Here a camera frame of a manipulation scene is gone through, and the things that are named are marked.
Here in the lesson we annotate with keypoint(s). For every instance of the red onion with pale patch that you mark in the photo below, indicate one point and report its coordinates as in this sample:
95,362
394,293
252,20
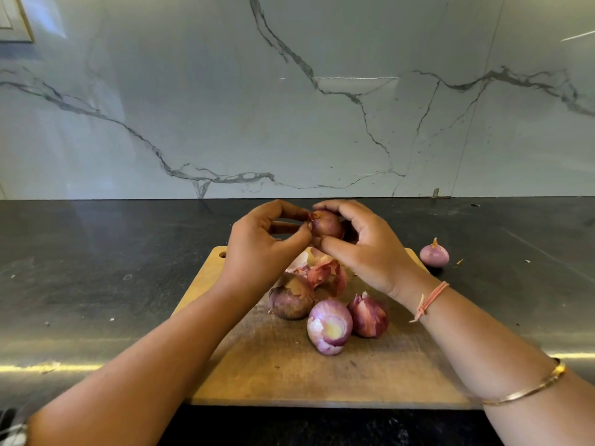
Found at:
330,326

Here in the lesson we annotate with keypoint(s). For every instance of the wooden cutting board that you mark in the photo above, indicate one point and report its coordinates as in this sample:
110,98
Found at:
270,376

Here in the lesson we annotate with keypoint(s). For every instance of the black white plaid sleeve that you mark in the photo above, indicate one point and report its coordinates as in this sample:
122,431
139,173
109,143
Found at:
9,432

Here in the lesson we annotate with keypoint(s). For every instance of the pile of onion peels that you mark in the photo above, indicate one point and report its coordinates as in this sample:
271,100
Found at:
318,269

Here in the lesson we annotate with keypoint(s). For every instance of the small red onion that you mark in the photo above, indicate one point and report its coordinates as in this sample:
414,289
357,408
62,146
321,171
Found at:
434,254

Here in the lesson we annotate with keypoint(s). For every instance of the person's right hand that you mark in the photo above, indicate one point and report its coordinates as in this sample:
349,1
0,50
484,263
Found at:
377,251

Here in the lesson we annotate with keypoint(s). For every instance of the brownish red onion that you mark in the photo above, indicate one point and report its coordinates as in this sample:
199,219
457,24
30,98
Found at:
292,298

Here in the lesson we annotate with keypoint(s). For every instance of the person's right forearm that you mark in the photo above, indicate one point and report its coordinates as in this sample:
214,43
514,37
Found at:
507,371

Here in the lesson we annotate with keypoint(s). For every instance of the gold bangle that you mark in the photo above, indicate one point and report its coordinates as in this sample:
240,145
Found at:
525,390

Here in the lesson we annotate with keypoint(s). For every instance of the small brown wall-edge object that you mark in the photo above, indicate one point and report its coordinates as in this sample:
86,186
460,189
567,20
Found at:
434,193

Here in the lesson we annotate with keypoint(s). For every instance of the person's left hand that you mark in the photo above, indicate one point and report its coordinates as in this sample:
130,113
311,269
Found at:
256,251

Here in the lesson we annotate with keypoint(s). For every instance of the person's left forearm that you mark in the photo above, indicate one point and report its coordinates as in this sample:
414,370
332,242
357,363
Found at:
130,381

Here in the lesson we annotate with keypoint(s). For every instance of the white wall switch plate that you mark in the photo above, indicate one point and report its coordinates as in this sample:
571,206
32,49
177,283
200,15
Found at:
11,15

